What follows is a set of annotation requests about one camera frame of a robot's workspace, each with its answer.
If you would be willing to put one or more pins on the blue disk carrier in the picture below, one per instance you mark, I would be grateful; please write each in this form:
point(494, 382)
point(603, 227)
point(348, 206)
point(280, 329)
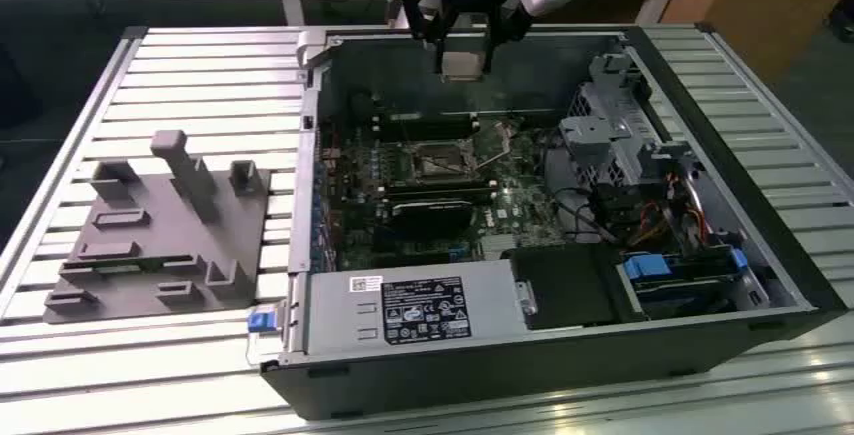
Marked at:
point(644, 267)

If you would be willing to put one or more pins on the black drive bay cover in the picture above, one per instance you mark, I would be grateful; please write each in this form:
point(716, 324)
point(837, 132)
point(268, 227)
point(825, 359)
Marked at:
point(568, 285)

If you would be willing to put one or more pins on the green motherboard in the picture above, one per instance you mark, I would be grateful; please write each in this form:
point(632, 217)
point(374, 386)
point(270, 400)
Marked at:
point(528, 205)

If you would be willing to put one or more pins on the black PC case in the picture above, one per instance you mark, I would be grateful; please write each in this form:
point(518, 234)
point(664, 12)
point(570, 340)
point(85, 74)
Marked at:
point(468, 375)

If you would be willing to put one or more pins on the green RAM stick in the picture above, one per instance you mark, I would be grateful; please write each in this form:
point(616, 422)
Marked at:
point(154, 266)

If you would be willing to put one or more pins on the metal locking lever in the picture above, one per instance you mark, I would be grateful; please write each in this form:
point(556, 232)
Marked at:
point(497, 156)

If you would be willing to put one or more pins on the grey power supply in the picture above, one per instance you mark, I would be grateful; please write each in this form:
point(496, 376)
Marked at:
point(334, 315)

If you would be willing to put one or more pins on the black RAM slot bank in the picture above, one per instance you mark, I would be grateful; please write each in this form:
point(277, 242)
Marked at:
point(428, 125)
point(434, 189)

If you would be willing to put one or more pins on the silver CPU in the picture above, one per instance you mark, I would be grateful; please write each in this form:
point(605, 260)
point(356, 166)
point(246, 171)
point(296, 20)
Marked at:
point(464, 67)

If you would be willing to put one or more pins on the wooden cabinet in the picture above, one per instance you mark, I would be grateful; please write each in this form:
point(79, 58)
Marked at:
point(768, 5)

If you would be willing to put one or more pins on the grey parts rack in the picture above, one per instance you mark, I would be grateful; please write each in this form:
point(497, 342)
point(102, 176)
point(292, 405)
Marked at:
point(168, 235)

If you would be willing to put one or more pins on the blue plastic latch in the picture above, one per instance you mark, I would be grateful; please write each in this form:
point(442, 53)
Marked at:
point(739, 261)

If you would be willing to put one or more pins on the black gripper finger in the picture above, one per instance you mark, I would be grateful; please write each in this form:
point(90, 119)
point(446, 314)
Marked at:
point(510, 20)
point(417, 15)

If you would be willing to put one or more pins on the grey metal drive cage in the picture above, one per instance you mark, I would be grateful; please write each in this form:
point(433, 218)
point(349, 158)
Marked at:
point(595, 130)

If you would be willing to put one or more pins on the black graphics card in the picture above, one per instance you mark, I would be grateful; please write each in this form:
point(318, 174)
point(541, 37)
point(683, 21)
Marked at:
point(428, 215)

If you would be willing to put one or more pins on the small silver heatsink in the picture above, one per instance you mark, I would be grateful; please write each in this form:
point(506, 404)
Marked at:
point(500, 245)

